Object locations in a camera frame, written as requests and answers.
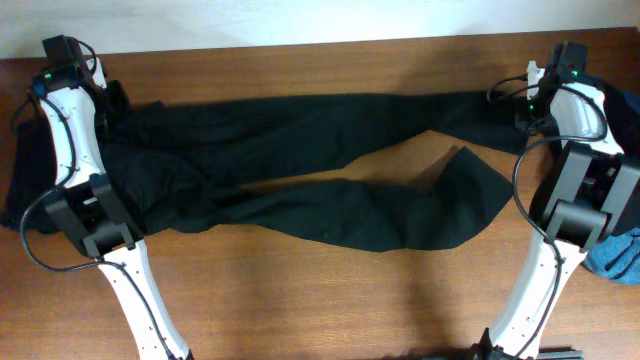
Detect black folded garment left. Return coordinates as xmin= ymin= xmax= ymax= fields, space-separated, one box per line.
xmin=1 ymin=122 xmax=56 ymax=232

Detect black garment right pile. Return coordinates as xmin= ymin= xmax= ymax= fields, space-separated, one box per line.
xmin=604 ymin=84 xmax=639 ymax=160

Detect black trousers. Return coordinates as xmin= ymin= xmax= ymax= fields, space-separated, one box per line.
xmin=100 ymin=92 xmax=527 ymax=252

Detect blue striped garment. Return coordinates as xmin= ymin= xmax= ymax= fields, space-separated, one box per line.
xmin=583 ymin=227 xmax=639 ymax=286

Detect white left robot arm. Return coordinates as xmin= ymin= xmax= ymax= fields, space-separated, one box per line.
xmin=31 ymin=35 xmax=193 ymax=359

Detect black base bracket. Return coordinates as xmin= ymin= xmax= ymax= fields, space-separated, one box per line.
xmin=424 ymin=347 xmax=585 ymax=360

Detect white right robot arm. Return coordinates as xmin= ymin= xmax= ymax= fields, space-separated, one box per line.
xmin=466 ymin=41 xmax=639 ymax=360

